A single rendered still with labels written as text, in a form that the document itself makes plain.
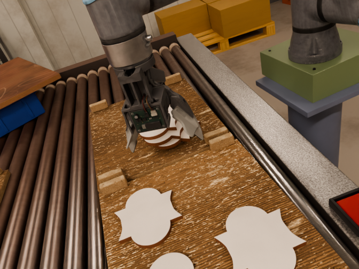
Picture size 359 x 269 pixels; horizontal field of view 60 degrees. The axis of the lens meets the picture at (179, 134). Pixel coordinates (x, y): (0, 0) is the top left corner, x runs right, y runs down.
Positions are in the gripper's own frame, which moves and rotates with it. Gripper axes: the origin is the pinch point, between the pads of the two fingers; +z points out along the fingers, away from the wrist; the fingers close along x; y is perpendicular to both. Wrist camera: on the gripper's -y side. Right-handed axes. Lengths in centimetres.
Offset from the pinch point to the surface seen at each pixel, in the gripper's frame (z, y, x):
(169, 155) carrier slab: 8.7, -7.3, -2.7
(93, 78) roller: 10, -71, -43
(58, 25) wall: 32, -324, -176
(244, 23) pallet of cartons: 79, -306, 41
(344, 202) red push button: 10.2, 12.6, 30.6
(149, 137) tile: 4.5, -10.2, -6.8
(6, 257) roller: 9.9, 15.7, -36.8
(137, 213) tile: 7.6, 10.8, -7.7
